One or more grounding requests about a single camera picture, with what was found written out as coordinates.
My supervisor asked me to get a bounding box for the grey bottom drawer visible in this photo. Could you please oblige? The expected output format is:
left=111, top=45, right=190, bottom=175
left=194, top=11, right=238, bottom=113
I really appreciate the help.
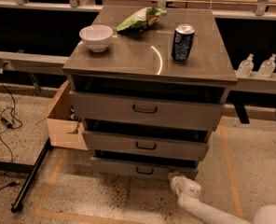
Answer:
left=90, top=150, right=198, bottom=179

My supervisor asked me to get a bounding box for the grey drawer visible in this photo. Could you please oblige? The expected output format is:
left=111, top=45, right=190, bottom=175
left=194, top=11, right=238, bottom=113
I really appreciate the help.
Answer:
left=70, top=91, right=223, bottom=131
left=83, top=131, right=209, bottom=161
left=90, top=150, right=198, bottom=179

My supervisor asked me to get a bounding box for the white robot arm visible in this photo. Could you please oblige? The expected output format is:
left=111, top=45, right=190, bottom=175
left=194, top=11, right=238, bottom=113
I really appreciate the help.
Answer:
left=168, top=172, right=276, bottom=224

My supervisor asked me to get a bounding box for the grey wooden drawer cabinet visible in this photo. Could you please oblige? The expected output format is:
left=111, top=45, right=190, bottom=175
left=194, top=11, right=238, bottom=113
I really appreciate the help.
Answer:
left=62, top=5, right=238, bottom=179

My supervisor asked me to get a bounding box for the grey middle drawer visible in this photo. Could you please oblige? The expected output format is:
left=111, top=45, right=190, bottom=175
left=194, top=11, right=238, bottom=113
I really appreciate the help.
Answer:
left=83, top=131, right=209, bottom=161

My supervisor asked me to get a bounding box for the grey top drawer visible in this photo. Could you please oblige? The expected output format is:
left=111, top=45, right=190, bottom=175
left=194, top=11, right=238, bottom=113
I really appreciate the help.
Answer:
left=70, top=91, right=223, bottom=131

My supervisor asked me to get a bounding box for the open cardboard box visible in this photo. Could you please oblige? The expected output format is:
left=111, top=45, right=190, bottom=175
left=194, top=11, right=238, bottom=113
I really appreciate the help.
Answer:
left=38, top=80, right=87, bottom=150

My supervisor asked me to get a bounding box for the white ceramic bowl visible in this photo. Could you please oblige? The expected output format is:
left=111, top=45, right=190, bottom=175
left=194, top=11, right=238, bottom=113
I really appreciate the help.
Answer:
left=79, top=25, right=113, bottom=52

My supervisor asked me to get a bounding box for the green chip bag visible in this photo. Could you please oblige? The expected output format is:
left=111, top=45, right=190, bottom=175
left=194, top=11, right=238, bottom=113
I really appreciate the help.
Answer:
left=117, top=7, right=167, bottom=33

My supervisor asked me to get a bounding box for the blue soda can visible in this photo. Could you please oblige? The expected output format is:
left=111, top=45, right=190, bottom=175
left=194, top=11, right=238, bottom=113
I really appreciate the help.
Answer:
left=172, top=24, right=195, bottom=63

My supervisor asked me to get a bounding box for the clear sanitizer bottle left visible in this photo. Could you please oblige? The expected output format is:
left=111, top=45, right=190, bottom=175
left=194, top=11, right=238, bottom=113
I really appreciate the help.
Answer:
left=237, top=53, right=254, bottom=77

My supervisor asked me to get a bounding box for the clear sanitizer bottle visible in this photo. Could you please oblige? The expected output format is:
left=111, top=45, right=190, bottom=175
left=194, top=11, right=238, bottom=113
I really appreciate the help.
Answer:
left=237, top=53, right=254, bottom=77
left=258, top=54, right=276, bottom=77

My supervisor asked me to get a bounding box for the black metal floor bar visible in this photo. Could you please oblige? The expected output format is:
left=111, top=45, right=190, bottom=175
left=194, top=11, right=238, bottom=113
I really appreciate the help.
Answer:
left=0, top=138, right=51, bottom=213

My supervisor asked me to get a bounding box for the clear sanitizer bottle right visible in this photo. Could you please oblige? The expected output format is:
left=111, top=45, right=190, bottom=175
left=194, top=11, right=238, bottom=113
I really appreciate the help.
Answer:
left=258, top=54, right=276, bottom=77

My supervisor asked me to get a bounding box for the metal frame rail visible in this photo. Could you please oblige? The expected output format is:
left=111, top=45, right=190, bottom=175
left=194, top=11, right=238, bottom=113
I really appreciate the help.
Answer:
left=0, top=51, right=276, bottom=94

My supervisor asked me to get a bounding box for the black power cable with adapter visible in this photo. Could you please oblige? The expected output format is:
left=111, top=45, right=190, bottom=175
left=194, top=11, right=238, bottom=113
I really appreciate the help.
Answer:
left=0, top=61, right=24, bottom=201

